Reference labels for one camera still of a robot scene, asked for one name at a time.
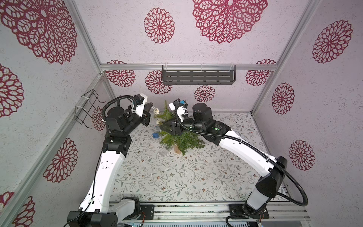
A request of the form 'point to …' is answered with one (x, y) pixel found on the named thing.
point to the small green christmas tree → (184, 142)
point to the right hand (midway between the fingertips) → (161, 124)
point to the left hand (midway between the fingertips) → (150, 104)
